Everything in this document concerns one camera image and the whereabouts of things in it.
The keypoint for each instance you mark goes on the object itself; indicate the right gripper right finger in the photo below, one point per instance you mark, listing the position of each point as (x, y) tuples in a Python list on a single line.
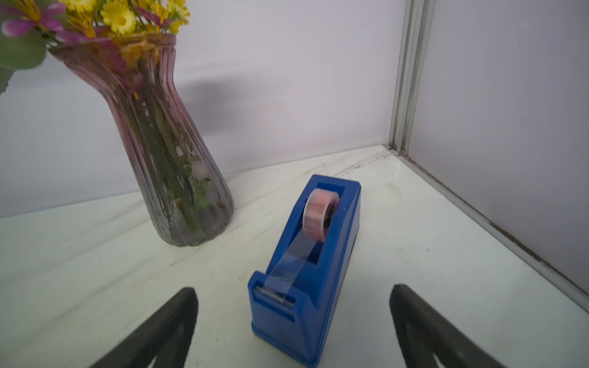
[(427, 339)]

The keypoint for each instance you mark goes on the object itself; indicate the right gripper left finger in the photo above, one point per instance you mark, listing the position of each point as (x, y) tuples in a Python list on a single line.
[(163, 340)]

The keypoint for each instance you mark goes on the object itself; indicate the blue tape dispenser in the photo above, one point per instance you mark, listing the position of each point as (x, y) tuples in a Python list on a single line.
[(294, 300)]

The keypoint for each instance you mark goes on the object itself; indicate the dark glass flower vase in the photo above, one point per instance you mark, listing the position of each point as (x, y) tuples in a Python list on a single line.
[(187, 198)]

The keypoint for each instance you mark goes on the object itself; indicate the pink tape roll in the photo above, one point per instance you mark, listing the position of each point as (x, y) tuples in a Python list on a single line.
[(319, 209)]

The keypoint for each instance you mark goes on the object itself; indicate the sunflower bouquet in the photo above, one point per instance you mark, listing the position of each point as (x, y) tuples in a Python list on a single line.
[(119, 32)]

